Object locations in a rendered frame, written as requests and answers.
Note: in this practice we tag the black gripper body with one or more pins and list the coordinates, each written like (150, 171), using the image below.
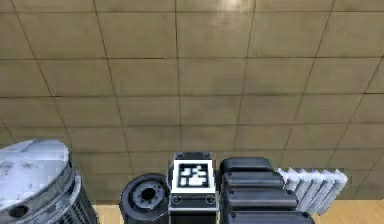
(144, 199)

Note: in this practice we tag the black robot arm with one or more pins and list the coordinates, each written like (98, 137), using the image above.
(253, 195)

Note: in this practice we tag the grey metal bin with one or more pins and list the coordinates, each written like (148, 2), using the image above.
(33, 180)

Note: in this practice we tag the white ribbed radiator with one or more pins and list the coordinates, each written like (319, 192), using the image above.
(315, 190)

